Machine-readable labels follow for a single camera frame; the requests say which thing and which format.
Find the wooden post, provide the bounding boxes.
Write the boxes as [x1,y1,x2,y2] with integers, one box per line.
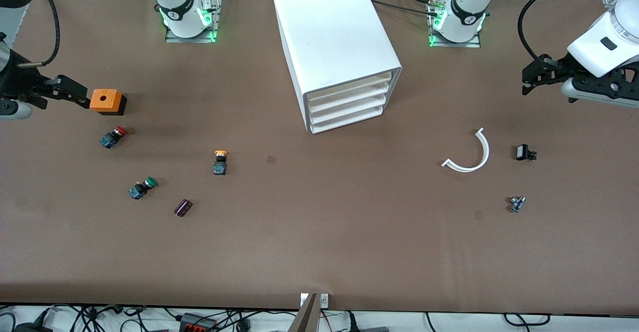
[287,294,320,332]

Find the green push button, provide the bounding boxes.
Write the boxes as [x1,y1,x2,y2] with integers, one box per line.
[128,176,158,200]

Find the black power strip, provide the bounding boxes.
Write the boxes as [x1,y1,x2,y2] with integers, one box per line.
[179,313,218,332]

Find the white curved plastic piece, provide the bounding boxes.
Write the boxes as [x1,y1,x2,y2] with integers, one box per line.
[442,127,490,173]

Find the black power adapter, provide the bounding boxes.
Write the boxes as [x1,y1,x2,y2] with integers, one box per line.
[14,307,54,332]

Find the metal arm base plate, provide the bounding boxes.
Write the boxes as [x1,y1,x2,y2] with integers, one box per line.
[165,0,223,43]
[428,0,483,48]

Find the red push button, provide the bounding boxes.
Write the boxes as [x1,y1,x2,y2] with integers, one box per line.
[99,126,128,149]

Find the orange button box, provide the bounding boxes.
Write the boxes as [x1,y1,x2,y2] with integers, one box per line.
[89,89,127,116]

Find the white plastic drawer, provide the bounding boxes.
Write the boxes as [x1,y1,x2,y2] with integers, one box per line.
[309,94,389,124]
[310,104,386,134]
[306,72,392,104]
[307,83,391,114]

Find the white drawer cabinet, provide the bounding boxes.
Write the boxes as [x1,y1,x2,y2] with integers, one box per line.
[273,0,403,135]

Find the black looped floor cable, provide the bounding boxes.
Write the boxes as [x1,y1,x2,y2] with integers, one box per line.
[502,313,551,328]

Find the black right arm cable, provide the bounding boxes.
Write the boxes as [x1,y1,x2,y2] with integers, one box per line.
[15,0,61,68]

